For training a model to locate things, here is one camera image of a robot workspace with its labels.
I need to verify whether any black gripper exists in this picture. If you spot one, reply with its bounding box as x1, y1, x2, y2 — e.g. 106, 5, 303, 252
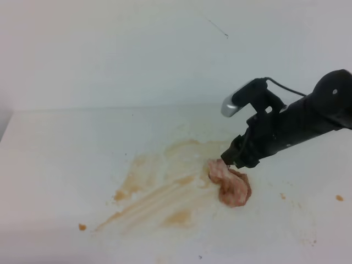
221, 69, 351, 168

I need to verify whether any pink coffee-stained rag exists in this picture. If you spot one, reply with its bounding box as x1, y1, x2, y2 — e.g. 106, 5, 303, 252
207, 159, 252, 208

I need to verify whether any brown coffee stain puddle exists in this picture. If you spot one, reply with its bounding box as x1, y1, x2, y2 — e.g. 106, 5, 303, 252
90, 139, 227, 237

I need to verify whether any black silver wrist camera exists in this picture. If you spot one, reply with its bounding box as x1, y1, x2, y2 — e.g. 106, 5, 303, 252
221, 78, 285, 118

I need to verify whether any black camera cable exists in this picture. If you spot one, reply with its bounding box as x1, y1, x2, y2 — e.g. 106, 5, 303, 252
265, 78, 307, 97

